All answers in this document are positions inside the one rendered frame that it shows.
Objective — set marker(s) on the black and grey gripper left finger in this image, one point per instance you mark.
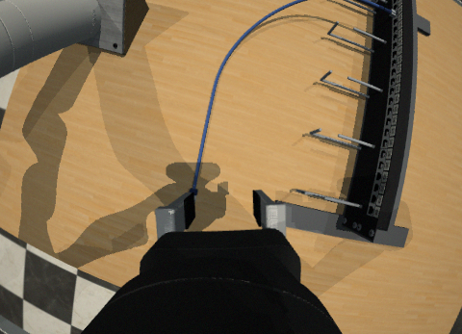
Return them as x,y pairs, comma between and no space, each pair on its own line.
177,216

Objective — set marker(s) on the black patch panel rack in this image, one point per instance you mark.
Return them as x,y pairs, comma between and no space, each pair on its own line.
384,145

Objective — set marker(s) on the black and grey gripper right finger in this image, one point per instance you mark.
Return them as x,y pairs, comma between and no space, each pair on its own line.
269,214

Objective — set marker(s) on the blue patch cord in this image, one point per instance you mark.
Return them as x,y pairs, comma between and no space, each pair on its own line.
221,68

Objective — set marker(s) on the grey network cable plug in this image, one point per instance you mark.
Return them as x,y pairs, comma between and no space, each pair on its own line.
194,191

